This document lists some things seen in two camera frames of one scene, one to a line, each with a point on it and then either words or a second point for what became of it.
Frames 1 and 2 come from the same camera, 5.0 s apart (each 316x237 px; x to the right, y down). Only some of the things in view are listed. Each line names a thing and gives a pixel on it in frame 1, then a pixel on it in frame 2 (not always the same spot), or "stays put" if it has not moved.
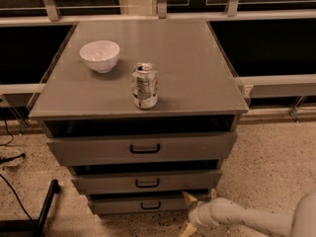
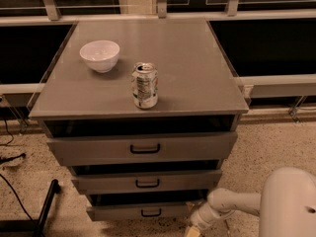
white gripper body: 197,215 stays put
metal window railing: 251,86 stays put
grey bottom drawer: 140,203 → 140,212
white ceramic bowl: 101,55 stays put
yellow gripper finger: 190,200 → 193,206
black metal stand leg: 37,225 stays put
